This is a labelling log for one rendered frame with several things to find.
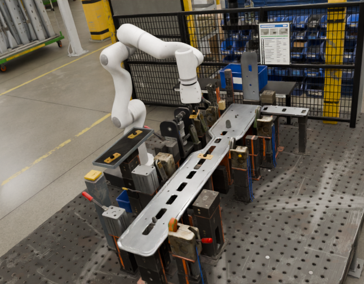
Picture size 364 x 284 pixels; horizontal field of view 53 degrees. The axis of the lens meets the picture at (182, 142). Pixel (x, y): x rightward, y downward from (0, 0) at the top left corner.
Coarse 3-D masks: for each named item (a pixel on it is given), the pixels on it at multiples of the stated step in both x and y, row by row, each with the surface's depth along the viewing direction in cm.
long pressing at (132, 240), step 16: (224, 112) 241; (240, 112) 238; (224, 128) 222; (240, 128) 219; (208, 144) 209; (224, 144) 207; (192, 160) 198; (208, 160) 195; (176, 176) 187; (208, 176) 183; (160, 192) 177; (176, 192) 176; (192, 192) 174; (144, 208) 168; (160, 208) 167; (176, 208) 165; (144, 224) 160; (160, 224) 158; (128, 240) 153; (144, 240) 151; (160, 240) 150; (144, 256) 145
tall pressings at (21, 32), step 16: (0, 0) 833; (16, 0) 865; (32, 0) 873; (0, 16) 819; (16, 16) 844; (32, 16) 852; (0, 32) 847; (16, 32) 873; (32, 32) 881; (48, 32) 893; (0, 48) 821
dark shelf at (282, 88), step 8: (200, 80) 290; (208, 80) 287; (216, 80) 285; (176, 88) 284; (224, 88) 268; (264, 88) 257; (272, 88) 255; (280, 88) 253; (288, 88) 251; (280, 96) 246; (288, 96) 244
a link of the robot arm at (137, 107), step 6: (132, 102) 220; (138, 102) 221; (132, 108) 217; (138, 108) 219; (144, 108) 223; (138, 114) 219; (144, 114) 224; (138, 120) 224; (144, 120) 225; (132, 126) 226; (138, 126) 224
